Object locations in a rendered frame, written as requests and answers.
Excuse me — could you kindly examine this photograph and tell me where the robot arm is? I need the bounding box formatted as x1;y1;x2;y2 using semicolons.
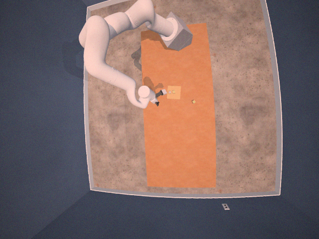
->
79;0;178;109

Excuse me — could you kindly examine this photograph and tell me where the light orange flat mat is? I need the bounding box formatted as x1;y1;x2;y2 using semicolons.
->
167;86;181;100

